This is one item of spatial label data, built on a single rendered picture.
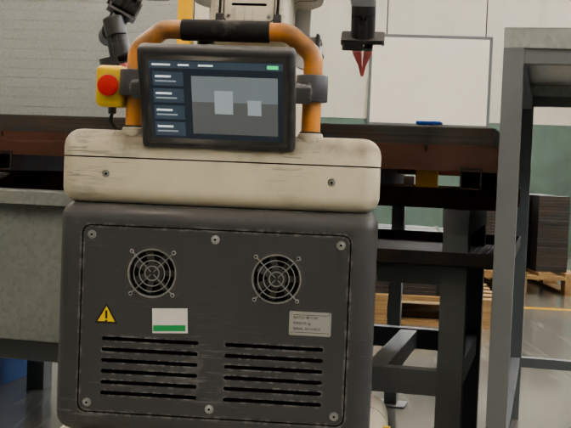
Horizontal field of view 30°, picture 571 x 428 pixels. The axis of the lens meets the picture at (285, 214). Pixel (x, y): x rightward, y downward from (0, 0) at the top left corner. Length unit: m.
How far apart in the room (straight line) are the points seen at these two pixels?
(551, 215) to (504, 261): 5.08
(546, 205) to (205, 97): 5.59
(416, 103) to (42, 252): 8.52
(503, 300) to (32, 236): 1.21
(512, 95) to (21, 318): 1.35
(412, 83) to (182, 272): 9.29
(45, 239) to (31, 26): 8.98
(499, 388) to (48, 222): 1.19
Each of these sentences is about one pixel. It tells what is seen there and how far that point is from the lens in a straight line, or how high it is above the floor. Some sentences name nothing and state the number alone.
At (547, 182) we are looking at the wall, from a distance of 11.12.
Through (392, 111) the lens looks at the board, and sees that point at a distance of 10.99.
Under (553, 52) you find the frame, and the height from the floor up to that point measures 1.00.
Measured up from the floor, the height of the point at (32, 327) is 0.33.
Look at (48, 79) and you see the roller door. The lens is 11.52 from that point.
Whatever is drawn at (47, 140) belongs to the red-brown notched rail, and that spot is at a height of 0.80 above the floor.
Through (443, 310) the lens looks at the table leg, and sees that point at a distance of 2.55.
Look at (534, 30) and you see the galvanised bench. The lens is 2.15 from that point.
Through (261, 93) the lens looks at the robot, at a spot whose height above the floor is 0.88.
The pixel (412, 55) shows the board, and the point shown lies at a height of 1.95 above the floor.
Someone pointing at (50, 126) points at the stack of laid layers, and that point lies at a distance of 2.81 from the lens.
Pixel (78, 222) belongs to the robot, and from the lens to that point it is 1.83.
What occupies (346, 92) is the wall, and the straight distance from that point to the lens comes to 11.02.
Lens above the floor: 0.76
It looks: 2 degrees down
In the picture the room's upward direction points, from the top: 2 degrees clockwise
